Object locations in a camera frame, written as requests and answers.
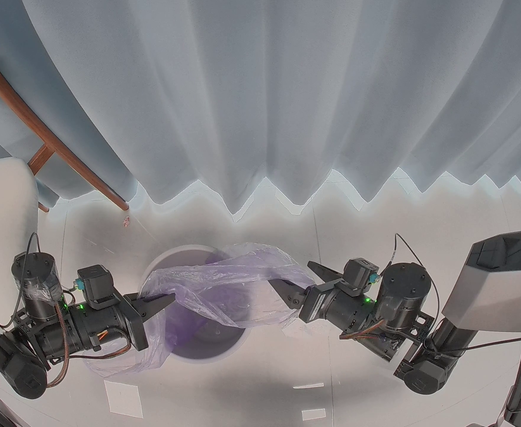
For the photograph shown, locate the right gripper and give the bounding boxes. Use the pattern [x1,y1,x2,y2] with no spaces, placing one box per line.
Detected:
[268,261,379,332]

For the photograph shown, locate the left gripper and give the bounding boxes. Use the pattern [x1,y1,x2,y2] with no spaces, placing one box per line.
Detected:
[70,294,149,351]

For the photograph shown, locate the purple plastic bag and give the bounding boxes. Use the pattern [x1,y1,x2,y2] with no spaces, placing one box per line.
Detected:
[82,242,314,381]

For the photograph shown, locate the white trash bin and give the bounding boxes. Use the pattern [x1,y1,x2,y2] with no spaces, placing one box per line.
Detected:
[139,244,250,366]

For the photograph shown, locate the crumpled clear plastic wrapper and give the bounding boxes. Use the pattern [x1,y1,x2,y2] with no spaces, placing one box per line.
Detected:
[282,313,332,338]

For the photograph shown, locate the wooden chair white cushions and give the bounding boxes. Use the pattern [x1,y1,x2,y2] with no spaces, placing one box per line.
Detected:
[0,47,131,328]

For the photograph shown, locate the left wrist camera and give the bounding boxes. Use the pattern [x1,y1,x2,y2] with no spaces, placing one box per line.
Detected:
[74,264,115,309]

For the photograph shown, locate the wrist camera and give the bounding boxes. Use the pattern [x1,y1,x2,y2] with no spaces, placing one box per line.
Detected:
[344,257,380,299]
[74,264,115,309]

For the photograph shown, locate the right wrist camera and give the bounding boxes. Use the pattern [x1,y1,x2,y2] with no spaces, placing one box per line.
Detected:
[344,257,380,299]

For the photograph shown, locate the black cable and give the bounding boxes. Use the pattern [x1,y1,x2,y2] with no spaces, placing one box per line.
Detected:
[0,233,41,328]
[387,233,441,317]

